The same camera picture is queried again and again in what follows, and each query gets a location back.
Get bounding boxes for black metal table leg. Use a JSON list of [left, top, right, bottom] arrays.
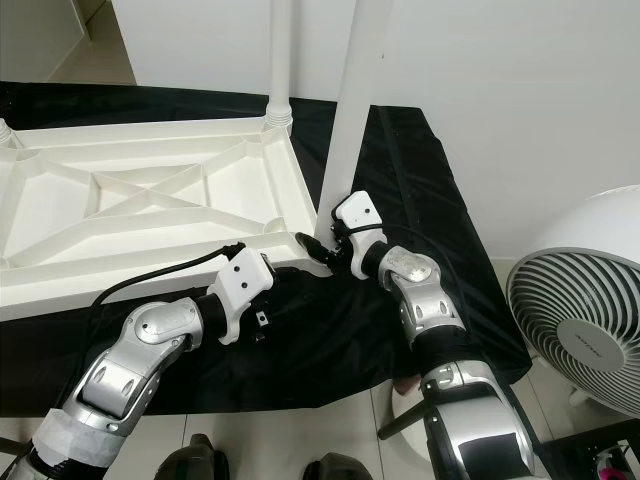
[[378, 392, 429, 441]]

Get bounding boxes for dark grey robot left foot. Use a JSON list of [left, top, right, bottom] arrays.
[[155, 432, 231, 480]]

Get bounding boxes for black tablecloth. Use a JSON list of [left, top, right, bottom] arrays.
[[0, 80, 531, 419]]

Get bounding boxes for white plastic table top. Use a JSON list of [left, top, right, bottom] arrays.
[[0, 112, 329, 321]]

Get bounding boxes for dark grey robot foot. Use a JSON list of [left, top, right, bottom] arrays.
[[302, 452, 376, 480], [155, 432, 231, 480]]

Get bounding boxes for white round floor base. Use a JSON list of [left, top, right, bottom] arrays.
[[390, 385, 436, 446]]

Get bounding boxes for dark grey robot right foot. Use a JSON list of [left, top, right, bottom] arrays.
[[302, 452, 376, 480]]

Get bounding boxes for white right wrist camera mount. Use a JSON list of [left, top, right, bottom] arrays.
[[332, 190, 386, 281]]

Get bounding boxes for white floor fan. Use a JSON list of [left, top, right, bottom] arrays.
[[505, 185, 640, 416]]

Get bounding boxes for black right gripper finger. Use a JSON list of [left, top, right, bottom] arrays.
[[291, 230, 337, 274]]

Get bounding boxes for magenta round object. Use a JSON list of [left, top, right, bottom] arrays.
[[600, 448, 631, 473]]

